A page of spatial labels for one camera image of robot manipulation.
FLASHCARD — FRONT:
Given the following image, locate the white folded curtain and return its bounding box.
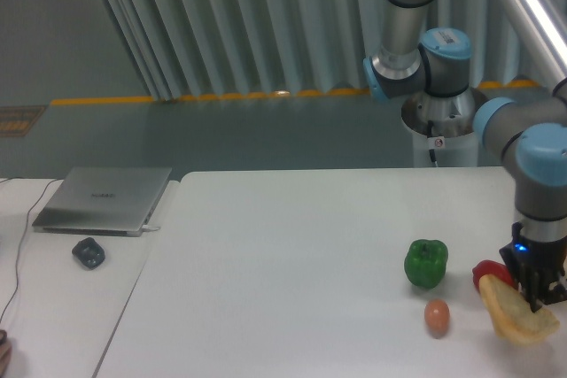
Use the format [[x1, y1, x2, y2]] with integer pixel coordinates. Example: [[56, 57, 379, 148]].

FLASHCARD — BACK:
[[105, 0, 566, 101]]

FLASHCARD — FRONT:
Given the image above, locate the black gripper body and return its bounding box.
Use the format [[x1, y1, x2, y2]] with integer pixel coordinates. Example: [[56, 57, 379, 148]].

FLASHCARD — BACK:
[[500, 221, 566, 294]]

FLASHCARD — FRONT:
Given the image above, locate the small black device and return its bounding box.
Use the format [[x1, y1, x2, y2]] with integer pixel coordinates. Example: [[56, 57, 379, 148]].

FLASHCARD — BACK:
[[72, 237, 106, 270]]

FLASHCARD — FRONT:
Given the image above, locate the green bell pepper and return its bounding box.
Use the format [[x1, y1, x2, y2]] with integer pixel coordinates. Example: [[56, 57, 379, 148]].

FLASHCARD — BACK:
[[404, 239, 448, 289]]

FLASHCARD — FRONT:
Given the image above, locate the red bell pepper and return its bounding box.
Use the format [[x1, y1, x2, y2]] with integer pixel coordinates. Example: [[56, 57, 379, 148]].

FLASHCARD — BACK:
[[472, 259, 518, 291]]

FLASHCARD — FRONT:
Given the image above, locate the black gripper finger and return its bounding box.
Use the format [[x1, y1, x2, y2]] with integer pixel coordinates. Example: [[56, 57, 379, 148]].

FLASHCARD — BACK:
[[543, 282, 567, 305], [524, 281, 541, 312]]

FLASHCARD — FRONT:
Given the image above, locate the silver closed laptop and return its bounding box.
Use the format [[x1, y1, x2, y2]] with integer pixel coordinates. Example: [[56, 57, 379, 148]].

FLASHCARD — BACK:
[[33, 167, 171, 236]]

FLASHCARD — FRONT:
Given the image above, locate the thin dark mouse cable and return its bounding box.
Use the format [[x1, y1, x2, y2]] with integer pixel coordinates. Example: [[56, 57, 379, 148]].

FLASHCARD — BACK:
[[0, 176, 66, 326]]

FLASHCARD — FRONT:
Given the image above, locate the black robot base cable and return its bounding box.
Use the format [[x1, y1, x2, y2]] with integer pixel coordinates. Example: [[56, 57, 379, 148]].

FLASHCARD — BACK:
[[426, 119, 439, 168]]

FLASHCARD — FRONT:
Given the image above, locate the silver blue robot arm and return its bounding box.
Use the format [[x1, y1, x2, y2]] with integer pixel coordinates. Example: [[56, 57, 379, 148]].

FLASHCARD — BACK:
[[363, 0, 566, 311]]

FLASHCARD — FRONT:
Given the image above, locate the brown egg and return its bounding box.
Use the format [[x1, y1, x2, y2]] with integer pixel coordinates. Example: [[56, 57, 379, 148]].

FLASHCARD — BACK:
[[424, 299, 450, 335]]

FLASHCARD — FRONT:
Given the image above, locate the person's hand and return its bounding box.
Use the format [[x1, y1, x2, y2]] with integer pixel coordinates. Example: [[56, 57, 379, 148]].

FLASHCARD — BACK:
[[0, 330, 12, 374]]

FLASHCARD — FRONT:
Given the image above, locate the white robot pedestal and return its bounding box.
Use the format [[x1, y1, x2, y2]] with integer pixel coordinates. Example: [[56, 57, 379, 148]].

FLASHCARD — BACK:
[[401, 89, 486, 168]]

